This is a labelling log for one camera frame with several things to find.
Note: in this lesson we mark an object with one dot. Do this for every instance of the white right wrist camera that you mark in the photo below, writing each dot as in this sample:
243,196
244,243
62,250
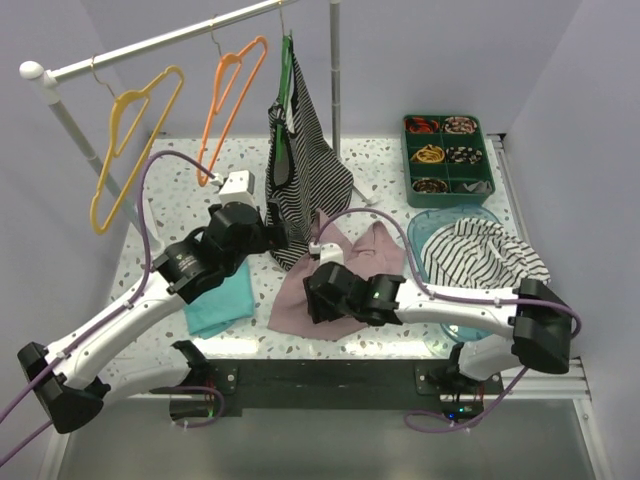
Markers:
326,252

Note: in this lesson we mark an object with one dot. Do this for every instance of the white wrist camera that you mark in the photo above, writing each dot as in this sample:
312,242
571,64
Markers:
238,188
326,252

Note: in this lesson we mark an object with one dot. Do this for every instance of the teal folded garment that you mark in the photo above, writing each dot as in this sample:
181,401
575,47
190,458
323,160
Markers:
217,310

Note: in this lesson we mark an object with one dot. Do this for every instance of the blue transparent plastic basin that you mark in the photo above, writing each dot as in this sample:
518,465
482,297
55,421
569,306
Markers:
421,228

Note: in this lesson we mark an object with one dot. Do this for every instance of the green plastic hanger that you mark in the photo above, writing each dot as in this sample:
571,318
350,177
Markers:
284,86

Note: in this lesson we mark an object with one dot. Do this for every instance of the white black striped garment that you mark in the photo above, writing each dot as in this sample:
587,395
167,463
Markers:
480,254

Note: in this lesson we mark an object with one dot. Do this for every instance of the grey cloth piece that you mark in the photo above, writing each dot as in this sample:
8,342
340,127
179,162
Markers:
472,188

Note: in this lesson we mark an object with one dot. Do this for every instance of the white clothes rack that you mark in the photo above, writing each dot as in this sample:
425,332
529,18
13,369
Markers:
46,83

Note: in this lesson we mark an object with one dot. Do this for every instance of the black white striped tank top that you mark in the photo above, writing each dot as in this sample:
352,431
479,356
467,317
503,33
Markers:
303,173

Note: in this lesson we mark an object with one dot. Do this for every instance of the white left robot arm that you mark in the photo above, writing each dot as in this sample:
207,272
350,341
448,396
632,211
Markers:
75,377

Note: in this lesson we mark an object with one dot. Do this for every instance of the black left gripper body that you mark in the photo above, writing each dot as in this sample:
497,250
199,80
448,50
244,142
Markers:
266,238

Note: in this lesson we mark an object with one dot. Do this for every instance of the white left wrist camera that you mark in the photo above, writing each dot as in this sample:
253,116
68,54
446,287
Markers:
238,188

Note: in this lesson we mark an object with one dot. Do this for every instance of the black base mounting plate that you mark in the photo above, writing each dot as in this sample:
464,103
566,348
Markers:
322,385

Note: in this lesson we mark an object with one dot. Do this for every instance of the green compartment tray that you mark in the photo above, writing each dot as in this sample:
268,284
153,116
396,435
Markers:
438,150

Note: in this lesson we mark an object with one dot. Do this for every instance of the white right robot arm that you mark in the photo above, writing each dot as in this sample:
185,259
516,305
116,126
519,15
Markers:
527,326

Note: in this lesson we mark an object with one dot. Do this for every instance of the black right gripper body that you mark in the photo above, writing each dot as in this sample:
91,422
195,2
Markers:
322,307

